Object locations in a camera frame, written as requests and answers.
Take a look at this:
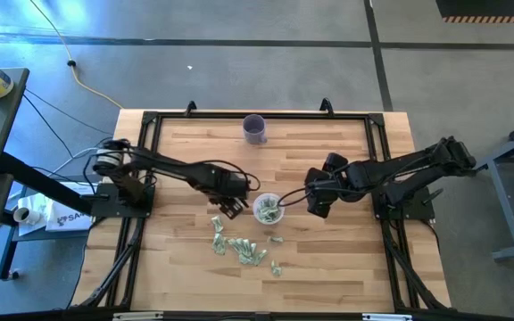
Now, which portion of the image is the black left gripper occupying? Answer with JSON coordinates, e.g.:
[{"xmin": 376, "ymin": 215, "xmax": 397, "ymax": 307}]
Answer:
[{"xmin": 207, "ymin": 171, "xmax": 250, "ymax": 220}]

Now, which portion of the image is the clear plastic cup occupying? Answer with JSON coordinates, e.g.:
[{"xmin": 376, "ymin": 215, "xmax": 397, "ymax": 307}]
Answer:
[{"xmin": 252, "ymin": 192, "xmax": 286, "ymax": 226}]

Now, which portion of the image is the purple plastic cup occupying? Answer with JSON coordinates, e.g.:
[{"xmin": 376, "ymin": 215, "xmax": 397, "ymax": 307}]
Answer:
[{"xmin": 242, "ymin": 113, "xmax": 268, "ymax": 145}]

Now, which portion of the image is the silver table clamp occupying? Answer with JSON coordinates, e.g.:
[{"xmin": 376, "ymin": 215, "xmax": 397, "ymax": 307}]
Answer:
[
  {"xmin": 362, "ymin": 313, "xmax": 414, "ymax": 321},
  {"xmin": 112, "ymin": 311, "xmax": 164, "ymax": 321}
]

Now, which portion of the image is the printed white bag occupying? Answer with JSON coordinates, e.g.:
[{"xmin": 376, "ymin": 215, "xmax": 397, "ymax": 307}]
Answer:
[{"xmin": 45, "ymin": 195, "xmax": 95, "ymax": 233}]

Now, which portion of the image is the grey metal cart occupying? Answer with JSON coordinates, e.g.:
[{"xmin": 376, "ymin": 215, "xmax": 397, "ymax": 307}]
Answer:
[{"xmin": 468, "ymin": 113, "xmax": 514, "ymax": 262}]

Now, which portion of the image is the black desk beam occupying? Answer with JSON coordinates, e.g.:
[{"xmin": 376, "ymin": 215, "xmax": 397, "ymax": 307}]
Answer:
[{"xmin": 0, "ymin": 151, "xmax": 95, "ymax": 216}]

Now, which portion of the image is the white paper sheet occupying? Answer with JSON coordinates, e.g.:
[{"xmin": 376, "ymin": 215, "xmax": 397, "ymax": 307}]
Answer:
[{"xmin": 17, "ymin": 192, "xmax": 48, "ymax": 237}]

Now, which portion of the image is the white tape roll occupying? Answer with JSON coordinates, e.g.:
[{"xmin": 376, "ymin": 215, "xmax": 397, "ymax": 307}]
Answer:
[{"xmin": 13, "ymin": 207, "xmax": 42, "ymax": 226}]

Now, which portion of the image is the blue metal stand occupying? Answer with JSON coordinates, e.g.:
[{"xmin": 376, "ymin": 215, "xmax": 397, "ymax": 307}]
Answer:
[{"xmin": 0, "ymin": 186, "xmax": 91, "ymax": 281}]

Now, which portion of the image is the black hazard striped mat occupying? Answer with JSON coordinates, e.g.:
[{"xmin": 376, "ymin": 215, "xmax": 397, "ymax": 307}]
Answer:
[{"xmin": 435, "ymin": 0, "xmax": 514, "ymax": 24}]

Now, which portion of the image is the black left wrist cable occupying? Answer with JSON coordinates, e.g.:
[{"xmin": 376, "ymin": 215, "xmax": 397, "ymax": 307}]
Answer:
[{"xmin": 203, "ymin": 159, "xmax": 261, "ymax": 192}]

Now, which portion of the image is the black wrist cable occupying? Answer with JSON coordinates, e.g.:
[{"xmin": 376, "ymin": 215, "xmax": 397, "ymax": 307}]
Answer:
[
  {"xmin": 277, "ymin": 186, "xmax": 311, "ymax": 209},
  {"xmin": 203, "ymin": 159, "xmax": 261, "ymax": 192}
]

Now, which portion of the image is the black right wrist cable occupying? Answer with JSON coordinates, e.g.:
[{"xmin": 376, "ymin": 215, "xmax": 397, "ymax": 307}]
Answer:
[{"xmin": 277, "ymin": 186, "xmax": 311, "ymax": 209}]

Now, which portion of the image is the white floor cable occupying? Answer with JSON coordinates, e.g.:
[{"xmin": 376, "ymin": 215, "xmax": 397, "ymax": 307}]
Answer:
[{"xmin": 54, "ymin": 146, "xmax": 106, "ymax": 177}]

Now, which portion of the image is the black floor cable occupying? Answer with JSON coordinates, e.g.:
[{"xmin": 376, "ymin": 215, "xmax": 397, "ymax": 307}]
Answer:
[
  {"xmin": 22, "ymin": 93, "xmax": 75, "ymax": 158},
  {"xmin": 22, "ymin": 87, "xmax": 114, "ymax": 136}
]

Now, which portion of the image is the yellow floor cable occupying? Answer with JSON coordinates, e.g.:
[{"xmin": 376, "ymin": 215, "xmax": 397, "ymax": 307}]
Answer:
[{"xmin": 29, "ymin": 0, "xmax": 124, "ymax": 110}]

